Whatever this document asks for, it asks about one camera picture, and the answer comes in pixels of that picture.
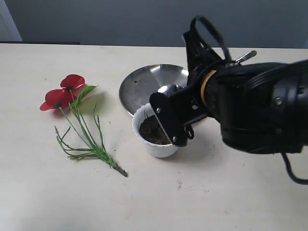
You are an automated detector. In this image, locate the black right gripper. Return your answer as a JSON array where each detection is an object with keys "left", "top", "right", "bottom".
[{"left": 149, "top": 16, "right": 232, "bottom": 147}]

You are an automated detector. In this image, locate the steel spoon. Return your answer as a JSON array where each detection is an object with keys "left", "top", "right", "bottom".
[{"left": 157, "top": 50, "right": 257, "bottom": 95}]

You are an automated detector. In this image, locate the red artificial flower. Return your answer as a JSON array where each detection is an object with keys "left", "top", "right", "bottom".
[{"left": 39, "top": 74, "right": 128, "bottom": 178}]

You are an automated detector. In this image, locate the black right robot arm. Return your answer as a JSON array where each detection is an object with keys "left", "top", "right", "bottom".
[{"left": 149, "top": 16, "right": 308, "bottom": 154}]

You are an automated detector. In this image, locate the white scalloped plastic pot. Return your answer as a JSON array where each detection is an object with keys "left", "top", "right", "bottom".
[{"left": 132, "top": 103, "right": 178, "bottom": 158}]

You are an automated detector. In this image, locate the dark potting soil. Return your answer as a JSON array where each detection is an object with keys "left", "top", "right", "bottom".
[{"left": 139, "top": 115, "right": 170, "bottom": 145}]

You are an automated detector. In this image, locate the round steel plate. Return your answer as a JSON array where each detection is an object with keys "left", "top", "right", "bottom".
[{"left": 119, "top": 64, "right": 188, "bottom": 116}]

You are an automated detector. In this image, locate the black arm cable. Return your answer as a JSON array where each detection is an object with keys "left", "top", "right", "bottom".
[{"left": 281, "top": 152, "right": 308, "bottom": 185}]

